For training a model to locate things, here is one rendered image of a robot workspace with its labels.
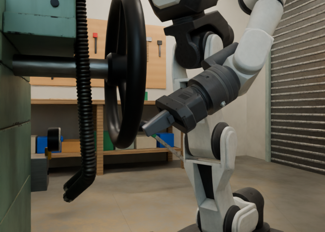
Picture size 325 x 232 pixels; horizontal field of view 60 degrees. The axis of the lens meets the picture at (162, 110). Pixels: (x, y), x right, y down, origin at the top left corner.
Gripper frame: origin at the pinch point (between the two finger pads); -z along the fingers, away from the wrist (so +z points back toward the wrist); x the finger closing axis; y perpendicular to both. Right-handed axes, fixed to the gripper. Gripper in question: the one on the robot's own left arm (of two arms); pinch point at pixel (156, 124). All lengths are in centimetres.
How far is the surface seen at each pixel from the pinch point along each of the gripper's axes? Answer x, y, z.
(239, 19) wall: 322, -97, 286
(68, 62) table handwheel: 1.8, 18.1, -9.1
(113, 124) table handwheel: 4.3, 2.8, -7.1
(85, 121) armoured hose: -2.1, 9.0, -11.7
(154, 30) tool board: 331, -54, 145
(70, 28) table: -4.1, 23.4, -7.0
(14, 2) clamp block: -0.1, 29.2, -11.7
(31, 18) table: -3.1, 26.6, -10.9
